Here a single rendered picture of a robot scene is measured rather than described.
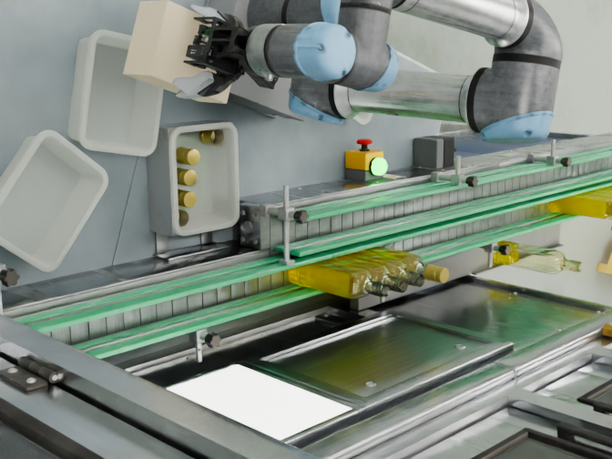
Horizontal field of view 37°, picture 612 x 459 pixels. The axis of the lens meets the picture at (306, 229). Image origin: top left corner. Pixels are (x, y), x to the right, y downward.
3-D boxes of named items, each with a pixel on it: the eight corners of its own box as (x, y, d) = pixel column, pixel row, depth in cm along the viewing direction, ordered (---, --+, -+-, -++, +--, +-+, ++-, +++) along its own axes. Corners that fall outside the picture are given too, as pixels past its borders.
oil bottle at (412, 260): (341, 267, 214) (411, 284, 199) (341, 244, 213) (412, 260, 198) (356, 263, 218) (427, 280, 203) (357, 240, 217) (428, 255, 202)
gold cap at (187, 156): (173, 147, 188) (186, 149, 185) (187, 146, 191) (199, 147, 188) (174, 164, 189) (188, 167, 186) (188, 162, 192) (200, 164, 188)
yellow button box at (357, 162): (343, 178, 229) (365, 181, 224) (343, 148, 228) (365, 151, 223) (362, 175, 234) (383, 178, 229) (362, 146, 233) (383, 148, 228)
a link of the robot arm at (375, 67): (410, 19, 132) (360, 4, 124) (399, 96, 133) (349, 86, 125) (370, 20, 138) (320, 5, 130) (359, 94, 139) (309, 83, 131)
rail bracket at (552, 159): (525, 163, 265) (566, 168, 256) (525, 137, 264) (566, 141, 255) (532, 161, 268) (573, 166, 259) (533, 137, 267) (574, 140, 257)
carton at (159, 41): (139, 1, 145) (168, 0, 140) (214, 34, 156) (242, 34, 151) (122, 74, 145) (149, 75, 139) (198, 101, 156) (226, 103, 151)
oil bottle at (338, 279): (288, 282, 202) (359, 301, 187) (287, 258, 201) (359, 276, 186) (305, 278, 206) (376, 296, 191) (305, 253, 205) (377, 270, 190)
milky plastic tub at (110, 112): (55, 145, 173) (78, 148, 166) (67, 26, 171) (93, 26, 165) (130, 154, 185) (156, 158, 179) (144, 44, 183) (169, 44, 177)
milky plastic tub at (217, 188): (150, 232, 189) (175, 239, 183) (145, 125, 184) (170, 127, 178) (215, 219, 201) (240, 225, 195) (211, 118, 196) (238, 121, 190)
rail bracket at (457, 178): (427, 182, 234) (471, 188, 225) (428, 154, 232) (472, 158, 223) (437, 180, 237) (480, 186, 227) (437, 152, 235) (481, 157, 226)
